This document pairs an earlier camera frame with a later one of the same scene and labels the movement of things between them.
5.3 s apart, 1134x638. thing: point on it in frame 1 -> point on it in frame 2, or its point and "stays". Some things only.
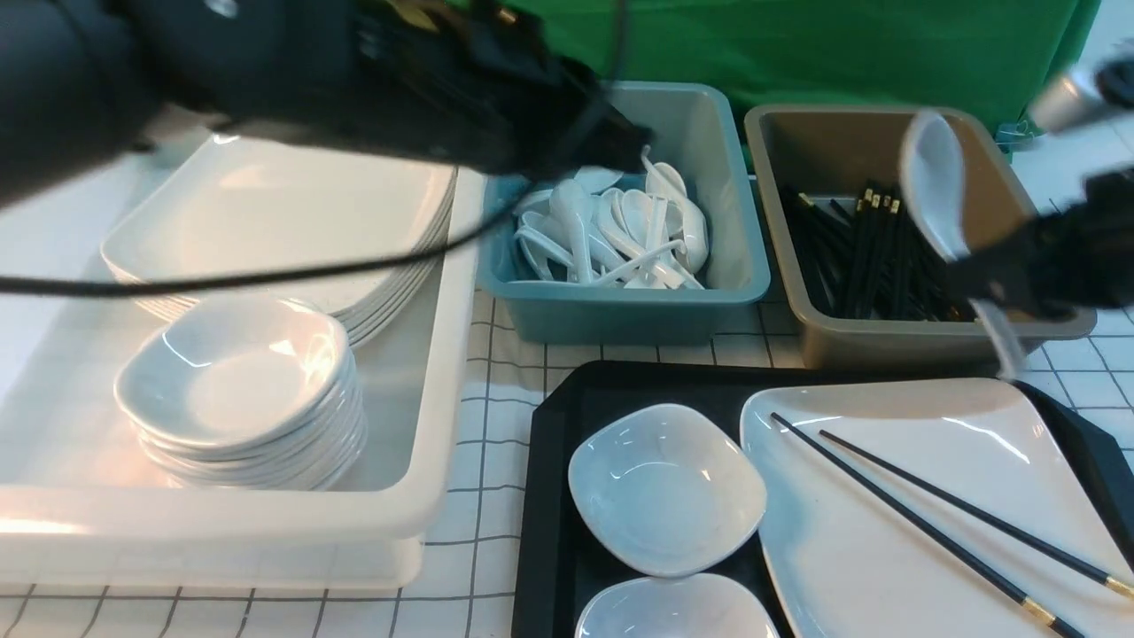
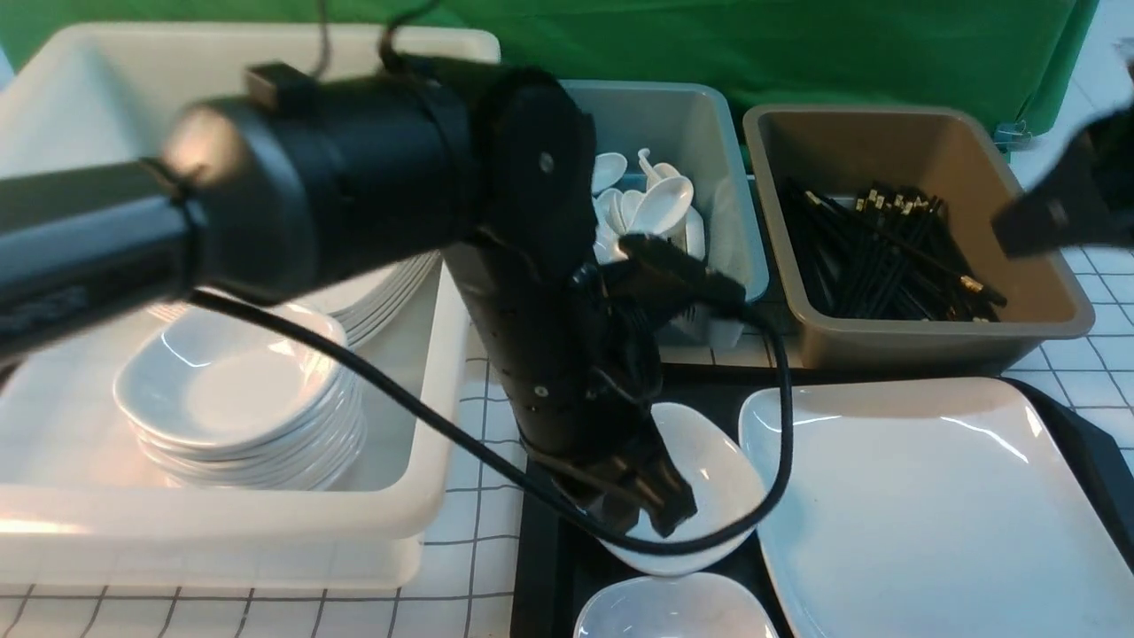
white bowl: (670, 489) stays
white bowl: (676, 606) stays
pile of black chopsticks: (873, 263) stays
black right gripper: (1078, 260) -> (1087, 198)
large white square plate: (855, 568) stays
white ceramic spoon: (931, 163) -> (661, 205)
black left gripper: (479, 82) -> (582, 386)
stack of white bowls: (246, 392) stays
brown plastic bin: (860, 281) stays
